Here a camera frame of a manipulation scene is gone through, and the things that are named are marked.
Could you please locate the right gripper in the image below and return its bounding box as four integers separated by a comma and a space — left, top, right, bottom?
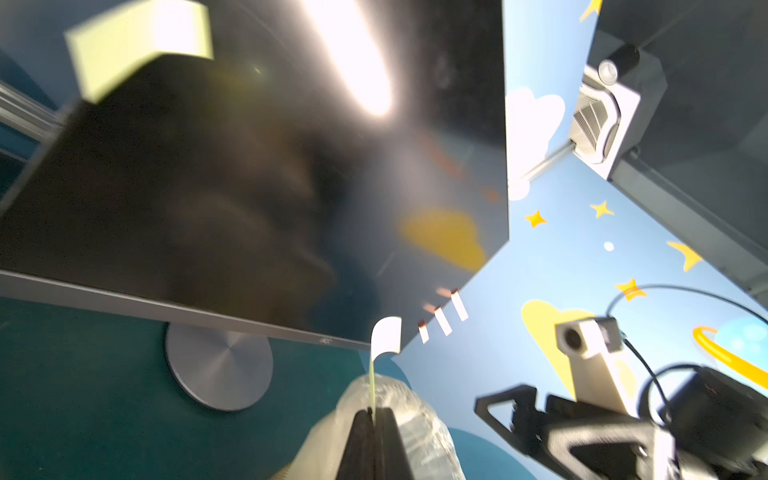
474, 385, 677, 479

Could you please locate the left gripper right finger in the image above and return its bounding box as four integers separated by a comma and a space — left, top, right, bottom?
374, 408, 415, 480

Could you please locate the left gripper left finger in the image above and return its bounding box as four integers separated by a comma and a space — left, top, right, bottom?
336, 408, 375, 480

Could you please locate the yellow sticky note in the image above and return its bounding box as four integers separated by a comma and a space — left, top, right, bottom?
64, 0, 214, 104
368, 316, 402, 415

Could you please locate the pink sticky note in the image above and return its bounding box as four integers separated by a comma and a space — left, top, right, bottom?
434, 307, 452, 336
418, 321, 430, 344
450, 290, 469, 322

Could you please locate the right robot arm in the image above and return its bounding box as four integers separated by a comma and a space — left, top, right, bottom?
474, 363, 767, 479

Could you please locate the round silver monitor stand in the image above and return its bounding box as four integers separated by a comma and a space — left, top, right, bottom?
164, 323, 274, 412

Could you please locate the black computer monitor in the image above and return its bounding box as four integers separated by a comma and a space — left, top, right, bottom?
1, 1, 509, 348

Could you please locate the trash bin with plastic bag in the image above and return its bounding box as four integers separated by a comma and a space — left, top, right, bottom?
273, 375, 465, 479

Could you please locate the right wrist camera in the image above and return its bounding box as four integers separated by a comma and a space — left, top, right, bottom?
555, 317, 637, 416

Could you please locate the right camera cable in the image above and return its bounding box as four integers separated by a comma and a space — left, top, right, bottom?
604, 284, 768, 421

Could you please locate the overhead stereo camera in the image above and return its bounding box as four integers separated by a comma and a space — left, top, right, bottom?
569, 30, 667, 180

